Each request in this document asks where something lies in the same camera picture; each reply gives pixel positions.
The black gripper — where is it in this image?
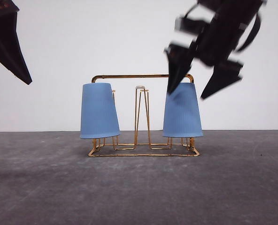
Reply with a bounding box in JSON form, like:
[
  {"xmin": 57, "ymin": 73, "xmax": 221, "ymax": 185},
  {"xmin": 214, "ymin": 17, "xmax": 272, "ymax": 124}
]
[{"xmin": 165, "ymin": 0, "xmax": 267, "ymax": 99}]

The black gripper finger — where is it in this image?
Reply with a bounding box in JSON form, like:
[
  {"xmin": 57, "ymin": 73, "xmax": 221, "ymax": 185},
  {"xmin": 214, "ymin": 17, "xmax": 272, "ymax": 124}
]
[{"xmin": 0, "ymin": 0, "xmax": 32, "ymax": 85}]

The blue ribbed cup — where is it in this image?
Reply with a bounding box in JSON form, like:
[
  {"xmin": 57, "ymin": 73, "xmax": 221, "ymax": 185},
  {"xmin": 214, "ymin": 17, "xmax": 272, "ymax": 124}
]
[
  {"xmin": 80, "ymin": 82, "xmax": 120, "ymax": 139},
  {"xmin": 162, "ymin": 82, "xmax": 203, "ymax": 137}
]

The gold wire cup rack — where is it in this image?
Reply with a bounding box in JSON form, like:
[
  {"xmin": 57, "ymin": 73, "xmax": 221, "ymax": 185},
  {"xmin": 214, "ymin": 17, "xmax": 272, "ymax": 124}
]
[{"xmin": 88, "ymin": 74, "xmax": 199, "ymax": 157}]

